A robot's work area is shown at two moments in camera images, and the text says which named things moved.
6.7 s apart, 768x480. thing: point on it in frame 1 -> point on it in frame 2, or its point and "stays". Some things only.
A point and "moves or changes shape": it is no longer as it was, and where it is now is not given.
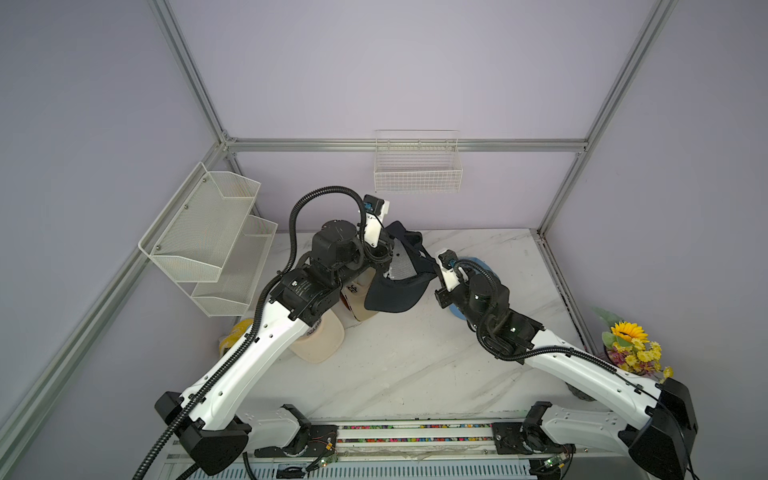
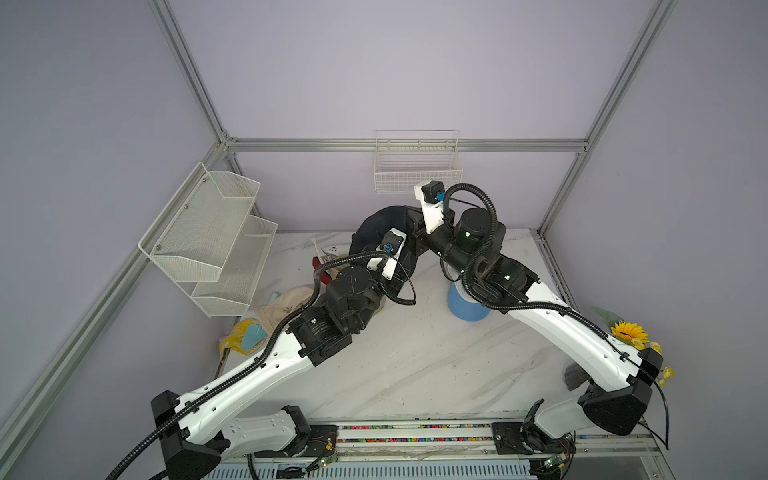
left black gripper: x=381 y=252 -> x=395 y=285
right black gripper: x=445 y=296 -> x=420 y=230
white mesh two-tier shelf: x=208 y=245 stays
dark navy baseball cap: x=411 y=265 moves or changes shape
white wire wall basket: x=417 y=161 stays
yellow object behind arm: x=234 y=335 stays
